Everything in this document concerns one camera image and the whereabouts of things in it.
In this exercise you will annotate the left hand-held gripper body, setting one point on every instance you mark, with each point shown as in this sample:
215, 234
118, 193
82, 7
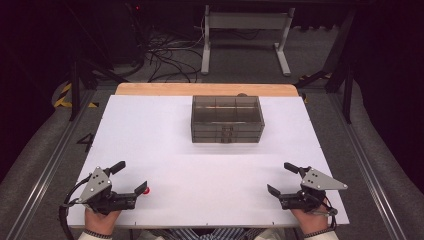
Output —
96, 186

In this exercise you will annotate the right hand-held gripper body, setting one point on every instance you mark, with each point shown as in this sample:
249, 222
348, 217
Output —
316, 182

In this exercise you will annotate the small red object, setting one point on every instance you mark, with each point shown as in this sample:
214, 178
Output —
146, 190

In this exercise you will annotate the transparent grey drawer box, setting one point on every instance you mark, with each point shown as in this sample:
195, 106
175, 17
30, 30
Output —
226, 113

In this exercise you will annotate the transparent grey drawer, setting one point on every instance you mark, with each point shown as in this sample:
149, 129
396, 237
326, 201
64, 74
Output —
213, 128

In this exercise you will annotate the person's left hand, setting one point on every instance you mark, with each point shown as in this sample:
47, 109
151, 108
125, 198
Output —
100, 222

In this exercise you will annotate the person's right hand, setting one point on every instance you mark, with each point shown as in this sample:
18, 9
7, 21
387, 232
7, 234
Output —
313, 221

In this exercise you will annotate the person's striped shirt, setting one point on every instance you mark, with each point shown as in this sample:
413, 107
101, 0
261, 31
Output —
206, 234

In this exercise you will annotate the yellow black hazard tape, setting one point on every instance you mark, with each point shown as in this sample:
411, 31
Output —
63, 100

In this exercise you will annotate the small dark round object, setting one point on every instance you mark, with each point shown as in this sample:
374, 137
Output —
242, 94

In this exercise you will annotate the black metal stand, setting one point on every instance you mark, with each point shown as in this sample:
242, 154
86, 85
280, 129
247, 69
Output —
346, 90
75, 86

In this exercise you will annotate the wooden table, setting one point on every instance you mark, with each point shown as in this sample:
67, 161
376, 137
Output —
166, 89

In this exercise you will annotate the dark curtain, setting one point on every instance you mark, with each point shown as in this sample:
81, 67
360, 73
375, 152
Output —
393, 83
30, 66

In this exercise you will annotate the grey metal stand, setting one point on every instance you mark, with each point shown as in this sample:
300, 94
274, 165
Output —
246, 20

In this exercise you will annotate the aluminium floor rail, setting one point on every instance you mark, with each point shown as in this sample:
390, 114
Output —
366, 166
50, 166

